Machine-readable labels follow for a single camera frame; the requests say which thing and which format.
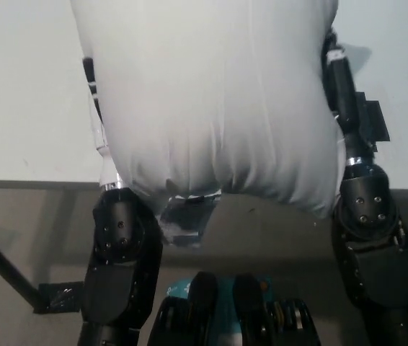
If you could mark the black table foot plate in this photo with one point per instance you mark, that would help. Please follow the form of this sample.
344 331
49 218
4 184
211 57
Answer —
60 297

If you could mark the black metal table leg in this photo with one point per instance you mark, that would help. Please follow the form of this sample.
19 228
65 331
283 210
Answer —
5 263

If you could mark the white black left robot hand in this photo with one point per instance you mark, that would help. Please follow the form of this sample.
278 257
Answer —
96 108

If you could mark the black tape patch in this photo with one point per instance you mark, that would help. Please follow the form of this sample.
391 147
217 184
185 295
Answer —
375 119

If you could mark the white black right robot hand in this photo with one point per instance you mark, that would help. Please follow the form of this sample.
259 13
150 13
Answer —
342 93

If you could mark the white square pillow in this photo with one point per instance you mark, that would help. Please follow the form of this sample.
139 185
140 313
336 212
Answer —
211 108

